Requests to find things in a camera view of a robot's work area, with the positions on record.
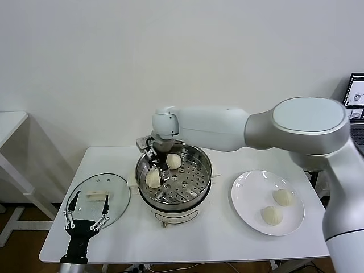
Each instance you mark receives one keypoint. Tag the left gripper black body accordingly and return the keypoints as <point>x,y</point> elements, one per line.
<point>79,241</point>

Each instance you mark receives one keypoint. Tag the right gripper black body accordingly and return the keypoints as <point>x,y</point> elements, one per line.
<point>164,148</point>

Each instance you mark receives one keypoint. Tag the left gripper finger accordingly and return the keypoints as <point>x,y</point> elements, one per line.
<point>71,211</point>
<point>105,211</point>

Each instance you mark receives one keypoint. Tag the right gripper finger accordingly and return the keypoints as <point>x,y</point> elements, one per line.
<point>165,173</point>
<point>152,159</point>

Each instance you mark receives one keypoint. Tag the white steamed baozi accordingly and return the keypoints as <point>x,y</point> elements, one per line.
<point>283,197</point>
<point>174,161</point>
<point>272,215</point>
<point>153,179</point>

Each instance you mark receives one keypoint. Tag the round glass lid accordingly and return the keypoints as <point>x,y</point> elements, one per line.
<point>94,182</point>

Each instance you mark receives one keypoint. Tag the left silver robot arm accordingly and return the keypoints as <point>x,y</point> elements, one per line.
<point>74,268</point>

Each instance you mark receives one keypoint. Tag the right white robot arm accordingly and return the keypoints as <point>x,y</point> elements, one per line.
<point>213,125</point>

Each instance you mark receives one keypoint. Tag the stainless steel steamer basket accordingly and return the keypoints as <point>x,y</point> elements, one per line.
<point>193,182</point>

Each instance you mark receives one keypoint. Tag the white table leg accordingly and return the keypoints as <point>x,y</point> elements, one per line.
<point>104,268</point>
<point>273,264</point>

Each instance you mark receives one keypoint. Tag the white electric cooking pot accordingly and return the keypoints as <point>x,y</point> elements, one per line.
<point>176,213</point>

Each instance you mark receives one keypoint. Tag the white power strip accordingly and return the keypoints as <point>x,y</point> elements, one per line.
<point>138,268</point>

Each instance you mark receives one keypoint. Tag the white round plate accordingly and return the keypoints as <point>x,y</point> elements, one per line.
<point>250,193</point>

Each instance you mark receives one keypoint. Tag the white side table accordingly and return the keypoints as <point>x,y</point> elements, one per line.
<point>14,122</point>

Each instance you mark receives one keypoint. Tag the open dark laptop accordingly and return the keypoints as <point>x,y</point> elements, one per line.
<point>357,85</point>

